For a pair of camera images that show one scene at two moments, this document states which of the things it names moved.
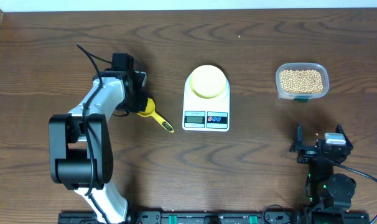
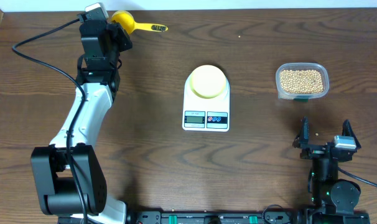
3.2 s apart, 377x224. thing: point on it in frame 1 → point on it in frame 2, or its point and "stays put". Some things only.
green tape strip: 302,100 stays put
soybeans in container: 301,81 stays put
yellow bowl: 208,81 stays put
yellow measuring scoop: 150,111 → 125,20
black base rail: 226,217 stays put
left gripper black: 141,105 → 120,34
